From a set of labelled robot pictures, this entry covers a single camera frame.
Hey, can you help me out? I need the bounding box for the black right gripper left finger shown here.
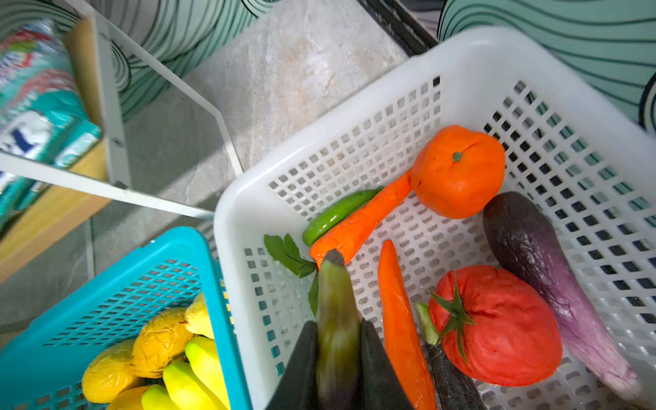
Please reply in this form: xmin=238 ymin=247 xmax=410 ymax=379
xmin=266 ymin=321 xmax=319 ymax=410

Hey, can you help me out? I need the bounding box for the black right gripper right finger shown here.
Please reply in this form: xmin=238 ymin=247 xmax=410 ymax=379
xmin=358 ymin=320 xmax=413 ymax=410

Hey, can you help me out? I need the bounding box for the green Fox's candy bag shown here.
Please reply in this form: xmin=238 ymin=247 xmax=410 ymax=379
xmin=0 ymin=19 xmax=103 ymax=227

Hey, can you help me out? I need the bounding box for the orange carrot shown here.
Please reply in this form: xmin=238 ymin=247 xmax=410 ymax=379
xmin=310 ymin=170 xmax=412 ymax=268
xmin=378 ymin=240 xmax=437 ymax=409

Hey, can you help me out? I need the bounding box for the small dark eggplant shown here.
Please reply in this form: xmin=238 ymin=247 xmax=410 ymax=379
xmin=414 ymin=302 xmax=486 ymax=410

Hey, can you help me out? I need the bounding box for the yellow banana bunch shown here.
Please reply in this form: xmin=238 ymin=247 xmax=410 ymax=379
xmin=142 ymin=294 xmax=231 ymax=409

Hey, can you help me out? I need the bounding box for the red tomato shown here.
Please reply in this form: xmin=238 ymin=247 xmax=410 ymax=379
xmin=429 ymin=265 xmax=563 ymax=387

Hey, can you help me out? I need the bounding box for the yellow potato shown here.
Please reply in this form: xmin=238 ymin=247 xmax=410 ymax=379
xmin=132 ymin=307 xmax=195 ymax=379

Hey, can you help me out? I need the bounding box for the green chili pepper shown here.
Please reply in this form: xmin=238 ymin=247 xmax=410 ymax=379
xmin=302 ymin=187 xmax=383 ymax=246

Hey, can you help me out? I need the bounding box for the yellow lemon front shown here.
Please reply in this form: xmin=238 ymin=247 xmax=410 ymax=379
xmin=82 ymin=338 xmax=145 ymax=404

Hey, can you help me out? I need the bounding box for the light purple eggplant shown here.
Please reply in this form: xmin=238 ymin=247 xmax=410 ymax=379
xmin=483 ymin=191 xmax=655 ymax=409

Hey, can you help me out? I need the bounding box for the orange tangerine in white basket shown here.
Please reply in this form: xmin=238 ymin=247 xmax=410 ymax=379
xmin=411 ymin=125 xmax=506 ymax=220

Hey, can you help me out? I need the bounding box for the teal plastic basket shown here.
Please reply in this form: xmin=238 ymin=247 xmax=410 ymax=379
xmin=1 ymin=227 xmax=252 ymax=409

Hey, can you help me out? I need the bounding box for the white plastic basket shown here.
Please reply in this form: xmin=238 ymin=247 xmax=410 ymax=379
xmin=214 ymin=27 xmax=655 ymax=409

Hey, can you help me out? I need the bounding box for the white wooden two-tier shelf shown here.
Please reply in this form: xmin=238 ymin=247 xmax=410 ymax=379
xmin=1 ymin=1 xmax=244 ymax=282

